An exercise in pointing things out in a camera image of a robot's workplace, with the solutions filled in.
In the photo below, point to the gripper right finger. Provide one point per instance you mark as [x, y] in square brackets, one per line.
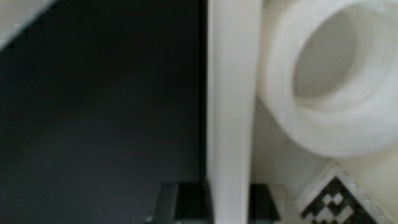
[264, 208]

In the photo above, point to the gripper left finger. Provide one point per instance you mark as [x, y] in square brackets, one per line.
[184, 204]

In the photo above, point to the white square tabletop part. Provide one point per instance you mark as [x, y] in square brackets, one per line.
[342, 123]

